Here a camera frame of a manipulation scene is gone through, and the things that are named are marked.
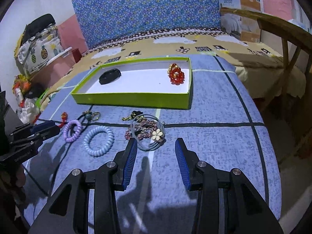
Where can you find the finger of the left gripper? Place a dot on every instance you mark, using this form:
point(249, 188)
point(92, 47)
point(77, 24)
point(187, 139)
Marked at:
point(42, 126)
point(41, 134)

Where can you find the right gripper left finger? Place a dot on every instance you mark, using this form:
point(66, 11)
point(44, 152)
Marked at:
point(67, 210)

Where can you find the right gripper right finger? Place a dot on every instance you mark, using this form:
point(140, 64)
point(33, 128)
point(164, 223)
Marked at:
point(245, 210)

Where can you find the pink rhinestone hair clip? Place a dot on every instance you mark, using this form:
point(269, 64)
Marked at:
point(144, 128)

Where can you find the black wristband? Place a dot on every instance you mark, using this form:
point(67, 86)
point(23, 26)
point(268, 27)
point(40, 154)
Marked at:
point(109, 76)

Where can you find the colourful plastic bags pile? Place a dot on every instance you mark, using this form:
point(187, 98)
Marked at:
point(28, 96)

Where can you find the pink storage cabinet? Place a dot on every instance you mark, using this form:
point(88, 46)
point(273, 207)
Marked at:
point(55, 69)

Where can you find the black gold flower brooch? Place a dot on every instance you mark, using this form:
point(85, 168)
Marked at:
point(132, 116)

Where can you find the pineapple print storage bag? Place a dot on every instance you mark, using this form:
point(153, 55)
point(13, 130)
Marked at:
point(38, 50)

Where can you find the blue grey checked blanket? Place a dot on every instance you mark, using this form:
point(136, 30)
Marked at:
point(223, 126)

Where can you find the black bag on top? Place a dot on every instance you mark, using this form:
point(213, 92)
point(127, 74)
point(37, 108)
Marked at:
point(37, 26)

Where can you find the green shallow cardboard box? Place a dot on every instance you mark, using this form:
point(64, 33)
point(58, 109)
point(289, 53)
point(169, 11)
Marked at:
point(143, 83)

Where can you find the blue floral headboard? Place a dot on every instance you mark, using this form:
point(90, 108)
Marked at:
point(103, 20)

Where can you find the cardboard quilt box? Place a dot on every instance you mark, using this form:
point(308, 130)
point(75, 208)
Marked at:
point(242, 28)

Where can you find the brown wooden chair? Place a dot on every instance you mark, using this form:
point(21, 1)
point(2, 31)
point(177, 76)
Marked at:
point(290, 60)

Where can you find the black cord teal bead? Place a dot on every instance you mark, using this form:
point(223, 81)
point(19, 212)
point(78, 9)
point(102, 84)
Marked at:
point(87, 117)

